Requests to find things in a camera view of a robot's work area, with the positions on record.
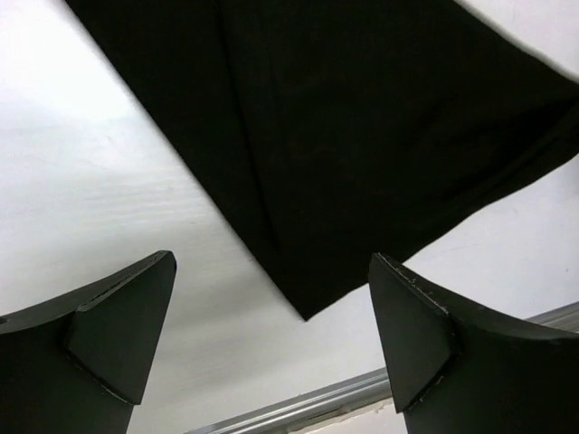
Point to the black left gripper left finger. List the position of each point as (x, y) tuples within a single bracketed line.
[(79, 362)]

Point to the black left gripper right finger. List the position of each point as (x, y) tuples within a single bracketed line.
[(455, 366)]

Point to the black skirt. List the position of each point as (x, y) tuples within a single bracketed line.
[(326, 131)]

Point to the aluminium table edge rail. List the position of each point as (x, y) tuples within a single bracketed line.
[(345, 398)]

